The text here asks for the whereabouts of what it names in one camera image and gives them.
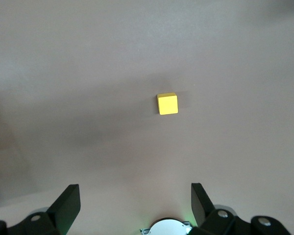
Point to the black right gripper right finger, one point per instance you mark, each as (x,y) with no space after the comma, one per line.
(202,203)

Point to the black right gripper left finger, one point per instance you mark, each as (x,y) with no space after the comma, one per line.
(66,208)

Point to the yellow wooden block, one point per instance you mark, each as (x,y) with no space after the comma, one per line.
(167,105)

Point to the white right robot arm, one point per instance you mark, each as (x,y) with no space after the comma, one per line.
(166,227)

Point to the brown table cover sheet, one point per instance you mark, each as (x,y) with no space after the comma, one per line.
(88,73)

